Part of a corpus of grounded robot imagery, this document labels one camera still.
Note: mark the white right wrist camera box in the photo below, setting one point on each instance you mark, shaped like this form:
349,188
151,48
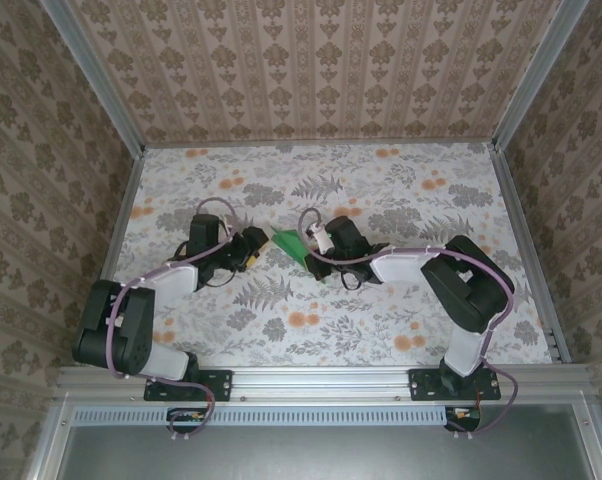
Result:
322,241

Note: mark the aluminium mounting rail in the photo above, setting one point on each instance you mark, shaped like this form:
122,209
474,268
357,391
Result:
321,382

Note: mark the aluminium frame post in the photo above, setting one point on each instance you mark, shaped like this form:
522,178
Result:
535,80
103,80

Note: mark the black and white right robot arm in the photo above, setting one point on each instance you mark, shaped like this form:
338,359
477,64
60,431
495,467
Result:
461,285

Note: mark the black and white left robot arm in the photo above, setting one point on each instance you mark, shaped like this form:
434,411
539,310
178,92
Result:
131,325

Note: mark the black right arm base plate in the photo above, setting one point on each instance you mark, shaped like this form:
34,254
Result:
421,385

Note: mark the floral patterned table cover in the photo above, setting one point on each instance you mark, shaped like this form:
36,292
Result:
331,330

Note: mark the aluminium table end rail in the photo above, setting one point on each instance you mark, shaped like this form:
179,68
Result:
321,144

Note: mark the aluminium table side rail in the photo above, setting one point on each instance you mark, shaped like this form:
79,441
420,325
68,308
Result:
112,250
521,225

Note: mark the grey sheet metal panel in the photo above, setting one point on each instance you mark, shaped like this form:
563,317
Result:
331,455

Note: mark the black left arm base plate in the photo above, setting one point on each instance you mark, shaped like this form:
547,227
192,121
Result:
221,385

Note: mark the green paper sheet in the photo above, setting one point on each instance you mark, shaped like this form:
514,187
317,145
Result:
288,242

